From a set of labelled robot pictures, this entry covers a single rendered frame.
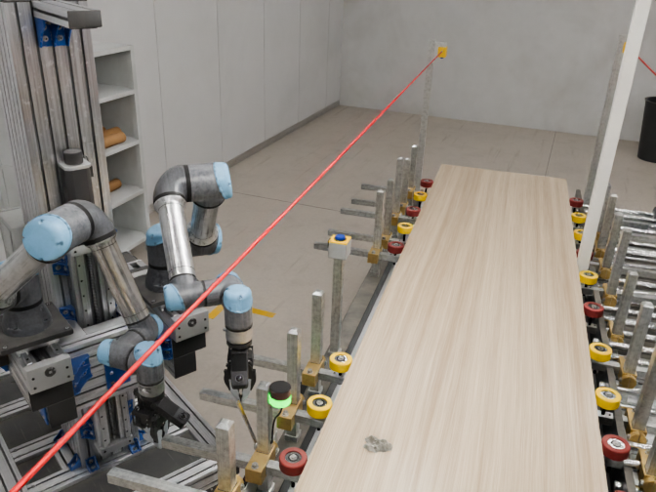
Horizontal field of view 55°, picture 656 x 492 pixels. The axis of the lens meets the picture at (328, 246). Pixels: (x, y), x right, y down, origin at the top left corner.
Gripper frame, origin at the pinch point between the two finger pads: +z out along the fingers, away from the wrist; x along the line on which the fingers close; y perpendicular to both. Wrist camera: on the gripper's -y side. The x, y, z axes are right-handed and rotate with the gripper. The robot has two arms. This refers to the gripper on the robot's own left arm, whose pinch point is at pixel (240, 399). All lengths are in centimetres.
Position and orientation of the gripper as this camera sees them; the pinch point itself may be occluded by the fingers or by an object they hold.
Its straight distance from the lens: 189.5
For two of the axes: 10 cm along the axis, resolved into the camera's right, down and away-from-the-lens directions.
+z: -0.3, 8.9, 4.5
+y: -0.6, -4.5, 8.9
